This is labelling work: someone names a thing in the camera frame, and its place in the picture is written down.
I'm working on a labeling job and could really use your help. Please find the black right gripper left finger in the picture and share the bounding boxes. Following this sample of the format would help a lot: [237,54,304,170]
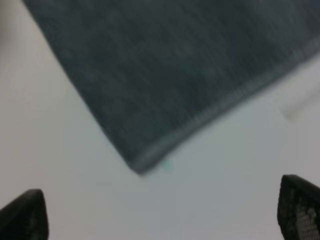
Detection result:
[0,189,49,240]

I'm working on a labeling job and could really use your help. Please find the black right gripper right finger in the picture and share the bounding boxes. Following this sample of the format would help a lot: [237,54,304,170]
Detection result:
[277,174,320,240]

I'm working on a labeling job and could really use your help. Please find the grey towel with orange trim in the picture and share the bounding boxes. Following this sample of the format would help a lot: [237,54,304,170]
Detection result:
[24,0,320,174]

